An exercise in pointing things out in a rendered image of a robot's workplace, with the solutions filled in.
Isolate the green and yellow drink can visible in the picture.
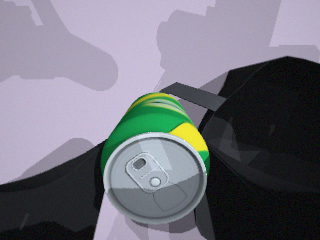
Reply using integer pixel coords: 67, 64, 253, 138
101, 92, 210, 224

